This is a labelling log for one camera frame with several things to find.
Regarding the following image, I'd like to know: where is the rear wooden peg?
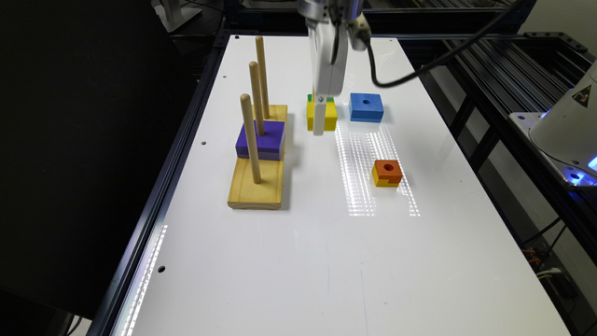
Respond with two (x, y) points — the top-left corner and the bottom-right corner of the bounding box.
(255, 35), (270, 119)

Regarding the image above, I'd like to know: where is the purple block on peg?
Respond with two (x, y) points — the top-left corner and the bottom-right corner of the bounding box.
(235, 121), (285, 161)

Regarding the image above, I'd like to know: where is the orange and yellow block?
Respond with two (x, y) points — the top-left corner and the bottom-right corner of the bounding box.
(372, 160), (403, 187)

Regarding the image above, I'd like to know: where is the green and yellow block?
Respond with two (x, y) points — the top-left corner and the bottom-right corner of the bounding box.
(308, 93), (334, 102)

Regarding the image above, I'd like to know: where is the black aluminium table frame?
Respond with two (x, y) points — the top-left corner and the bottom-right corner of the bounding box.
(90, 30), (568, 335)

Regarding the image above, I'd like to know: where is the wooden base board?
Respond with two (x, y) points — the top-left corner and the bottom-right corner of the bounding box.
(227, 104), (289, 211)

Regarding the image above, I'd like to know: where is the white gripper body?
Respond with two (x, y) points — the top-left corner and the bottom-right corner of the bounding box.
(298, 0), (364, 97)

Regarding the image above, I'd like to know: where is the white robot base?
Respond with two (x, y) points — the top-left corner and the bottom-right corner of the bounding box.
(509, 65), (596, 189)

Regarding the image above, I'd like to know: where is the blue block with hole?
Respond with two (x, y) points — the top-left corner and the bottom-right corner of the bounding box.
(350, 93), (384, 122)

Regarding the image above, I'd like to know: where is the white stand in background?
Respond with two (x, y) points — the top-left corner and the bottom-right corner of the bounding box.
(154, 0), (201, 33)

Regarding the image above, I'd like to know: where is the front wooden peg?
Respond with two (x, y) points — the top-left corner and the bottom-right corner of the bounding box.
(240, 93), (261, 184)

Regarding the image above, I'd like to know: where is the yellow block with hole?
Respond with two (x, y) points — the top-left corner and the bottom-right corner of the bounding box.
(306, 102), (338, 132)

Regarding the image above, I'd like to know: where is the wooden peg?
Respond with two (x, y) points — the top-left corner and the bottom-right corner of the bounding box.
(249, 62), (266, 136)
(255, 35), (270, 119)
(240, 93), (261, 184)

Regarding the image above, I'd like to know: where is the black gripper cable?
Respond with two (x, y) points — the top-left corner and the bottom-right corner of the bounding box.
(349, 0), (528, 89)

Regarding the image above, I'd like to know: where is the middle wooden peg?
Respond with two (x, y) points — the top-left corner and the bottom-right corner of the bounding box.
(249, 62), (266, 136)

